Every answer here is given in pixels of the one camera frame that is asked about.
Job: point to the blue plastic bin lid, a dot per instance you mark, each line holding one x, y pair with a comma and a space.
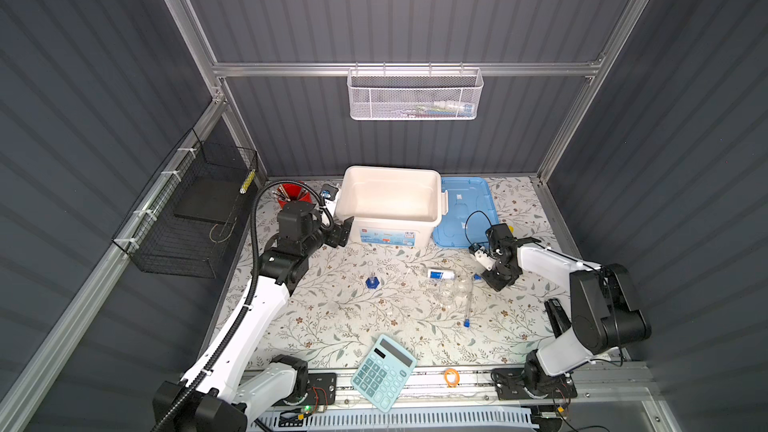
471, 212

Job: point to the small blue-based flask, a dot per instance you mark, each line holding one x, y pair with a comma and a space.
372, 282

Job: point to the black stapler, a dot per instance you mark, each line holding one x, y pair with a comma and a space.
558, 318

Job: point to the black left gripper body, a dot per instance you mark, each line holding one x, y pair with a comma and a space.
316, 242

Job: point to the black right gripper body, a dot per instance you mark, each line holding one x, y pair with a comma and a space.
497, 277

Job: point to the black wire wall basket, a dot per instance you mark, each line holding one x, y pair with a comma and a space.
195, 214

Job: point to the white wire mesh basket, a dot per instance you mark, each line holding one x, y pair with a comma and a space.
414, 93

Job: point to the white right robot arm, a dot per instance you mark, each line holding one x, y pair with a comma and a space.
604, 311

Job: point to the beige plastic storage bin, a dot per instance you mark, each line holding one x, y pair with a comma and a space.
392, 206

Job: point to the white blue labelled bottle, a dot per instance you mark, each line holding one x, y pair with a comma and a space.
435, 274

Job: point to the teal desk calculator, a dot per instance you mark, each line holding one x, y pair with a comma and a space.
382, 375

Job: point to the red ribbed plastic cup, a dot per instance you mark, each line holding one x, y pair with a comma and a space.
285, 193

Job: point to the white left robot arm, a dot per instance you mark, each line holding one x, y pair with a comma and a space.
213, 395

